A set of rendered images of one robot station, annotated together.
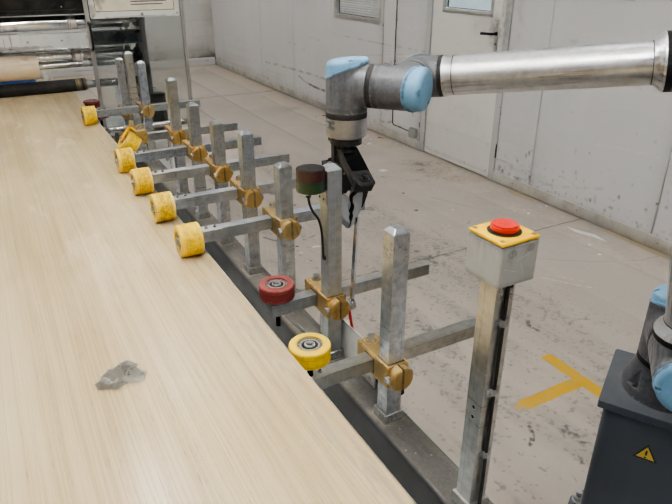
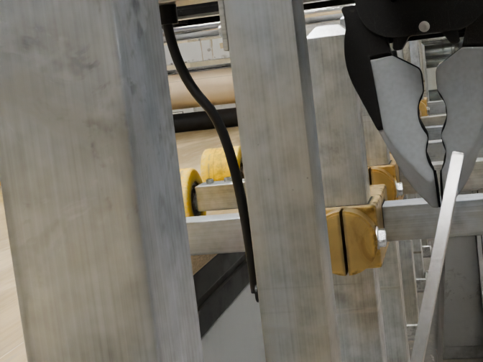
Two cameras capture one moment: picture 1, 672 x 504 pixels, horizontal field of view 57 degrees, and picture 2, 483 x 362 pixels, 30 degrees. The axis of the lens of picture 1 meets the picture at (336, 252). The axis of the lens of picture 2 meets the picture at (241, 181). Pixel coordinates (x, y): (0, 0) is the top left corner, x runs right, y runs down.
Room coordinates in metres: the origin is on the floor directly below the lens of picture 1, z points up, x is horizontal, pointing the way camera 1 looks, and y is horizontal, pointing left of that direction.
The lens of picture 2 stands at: (0.87, -0.29, 1.08)
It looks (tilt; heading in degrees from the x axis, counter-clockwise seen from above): 7 degrees down; 42
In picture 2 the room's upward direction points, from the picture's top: 7 degrees counter-clockwise
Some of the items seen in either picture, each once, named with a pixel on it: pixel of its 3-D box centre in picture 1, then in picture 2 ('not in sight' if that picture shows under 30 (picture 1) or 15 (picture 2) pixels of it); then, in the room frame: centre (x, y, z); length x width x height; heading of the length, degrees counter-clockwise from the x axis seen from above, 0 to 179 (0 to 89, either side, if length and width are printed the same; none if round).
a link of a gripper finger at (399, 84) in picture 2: (338, 208); (407, 127); (1.33, -0.01, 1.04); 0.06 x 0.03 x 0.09; 29
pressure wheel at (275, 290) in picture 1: (277, 303); not in sight; (1.21, 0.13, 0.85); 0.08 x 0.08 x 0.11
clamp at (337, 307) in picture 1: (325, 298); not in sight; (1.25, 0.02, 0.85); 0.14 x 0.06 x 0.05; 29
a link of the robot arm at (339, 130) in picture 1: (344, 127); not in sight; (1.33, -0.02, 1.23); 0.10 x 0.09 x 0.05; 119
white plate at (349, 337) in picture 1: (346, 340); not in sight; (1.22, -0.03, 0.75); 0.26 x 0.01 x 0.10; 29
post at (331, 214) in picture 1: (331, 267); (302, 342); (1.23, 0.01, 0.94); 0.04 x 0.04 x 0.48; 29
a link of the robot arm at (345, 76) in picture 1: (347, 87); not in sight; (1.33, -0.03, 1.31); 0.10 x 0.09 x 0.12; 69
